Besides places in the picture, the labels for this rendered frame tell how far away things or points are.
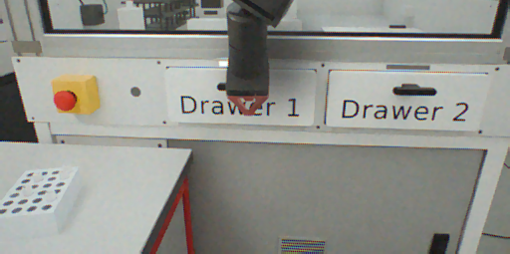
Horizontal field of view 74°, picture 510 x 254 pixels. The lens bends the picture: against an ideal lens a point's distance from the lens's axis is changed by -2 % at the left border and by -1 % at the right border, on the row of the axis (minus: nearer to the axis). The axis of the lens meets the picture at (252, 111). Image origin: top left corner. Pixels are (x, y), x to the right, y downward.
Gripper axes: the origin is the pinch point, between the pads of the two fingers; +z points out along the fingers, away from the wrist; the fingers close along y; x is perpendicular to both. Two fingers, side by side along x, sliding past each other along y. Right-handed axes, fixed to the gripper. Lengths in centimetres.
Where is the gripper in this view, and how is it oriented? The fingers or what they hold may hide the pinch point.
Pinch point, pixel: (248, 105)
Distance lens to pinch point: 61.3
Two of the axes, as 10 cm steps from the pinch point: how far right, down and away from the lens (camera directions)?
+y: 0.2, -7.6, 6.5
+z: 0.0, 6.5, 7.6
